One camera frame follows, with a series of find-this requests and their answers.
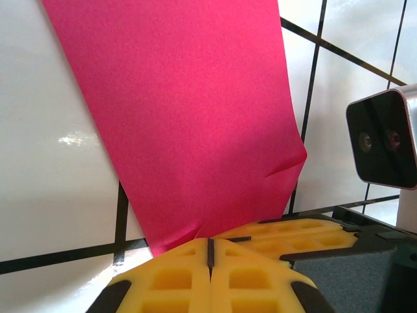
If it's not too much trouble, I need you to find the pink square paper sheet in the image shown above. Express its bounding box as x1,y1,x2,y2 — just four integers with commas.
40,0,309,258

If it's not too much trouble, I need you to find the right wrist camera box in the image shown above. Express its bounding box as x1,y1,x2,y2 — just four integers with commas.
345,83,417,236

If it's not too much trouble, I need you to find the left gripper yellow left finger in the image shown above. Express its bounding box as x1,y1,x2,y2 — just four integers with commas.
86,237,212,313

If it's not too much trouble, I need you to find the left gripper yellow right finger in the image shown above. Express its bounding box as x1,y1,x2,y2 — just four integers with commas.
210,239,336,313

